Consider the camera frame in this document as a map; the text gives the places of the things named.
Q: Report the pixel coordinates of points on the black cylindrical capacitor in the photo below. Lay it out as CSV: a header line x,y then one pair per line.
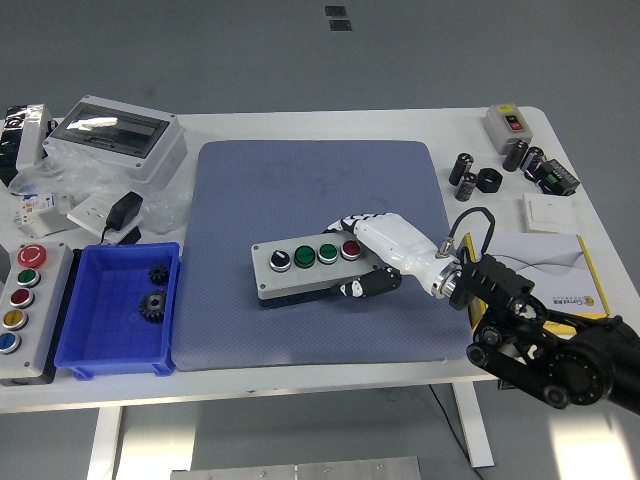
x,y
515,155
532,159
460,170
467,186

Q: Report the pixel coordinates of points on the dark floor plate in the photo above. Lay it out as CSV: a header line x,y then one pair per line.
x,y
340,25
335,11

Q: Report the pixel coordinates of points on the white table leg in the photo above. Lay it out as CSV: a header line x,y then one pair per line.
x,y
472,425
102,440

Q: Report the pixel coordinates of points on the grey four-button control box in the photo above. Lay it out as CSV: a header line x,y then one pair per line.
x,y
290,282

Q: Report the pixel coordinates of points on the large black gear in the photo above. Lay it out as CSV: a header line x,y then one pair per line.
x,y
152,306

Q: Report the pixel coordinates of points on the grey enclosure with clear lid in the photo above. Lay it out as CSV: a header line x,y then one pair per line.
x,y
150,160

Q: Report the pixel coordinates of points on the grey two-button switch box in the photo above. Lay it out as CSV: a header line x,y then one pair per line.
x,y
500,125

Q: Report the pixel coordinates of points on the white box with black wrapper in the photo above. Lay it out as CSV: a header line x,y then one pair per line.
x,y
32,135

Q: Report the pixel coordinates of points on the blue plastic bin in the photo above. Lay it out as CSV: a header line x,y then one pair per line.
x,y
110,345

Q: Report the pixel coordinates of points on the black power adapter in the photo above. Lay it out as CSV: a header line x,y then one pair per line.
x,y
124,210

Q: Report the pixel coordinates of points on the white wall switch plate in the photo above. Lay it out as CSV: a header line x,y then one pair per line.
x,y
550,212

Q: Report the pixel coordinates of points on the small black gear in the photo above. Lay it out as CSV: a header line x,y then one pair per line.
x,y
158,275

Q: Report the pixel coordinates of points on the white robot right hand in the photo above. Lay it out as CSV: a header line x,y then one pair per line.
x,y
395,240

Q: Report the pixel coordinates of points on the white circuit breaker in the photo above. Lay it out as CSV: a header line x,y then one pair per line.
x,y
42,212

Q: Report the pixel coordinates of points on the grey five-button control station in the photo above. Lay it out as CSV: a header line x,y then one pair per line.
x,y
42,330

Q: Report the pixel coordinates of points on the blue-grey table mat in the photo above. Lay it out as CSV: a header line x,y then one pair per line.
x,y
280,190

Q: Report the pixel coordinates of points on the grey metal plate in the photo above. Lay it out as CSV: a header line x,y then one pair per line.
x,y
295,471

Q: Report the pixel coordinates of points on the yellow and white carton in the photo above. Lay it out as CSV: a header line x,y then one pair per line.
x,y
550,260

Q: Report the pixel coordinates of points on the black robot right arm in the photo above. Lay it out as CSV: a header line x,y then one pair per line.
x,y
575,365

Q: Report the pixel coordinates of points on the clear plastic bag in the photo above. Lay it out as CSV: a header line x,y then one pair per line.
x,y
165,210

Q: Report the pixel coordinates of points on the black module with green terminal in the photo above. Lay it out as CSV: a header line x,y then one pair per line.
x,y
560,179

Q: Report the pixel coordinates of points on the black hex nut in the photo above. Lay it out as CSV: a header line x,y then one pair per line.
x,y
490,181

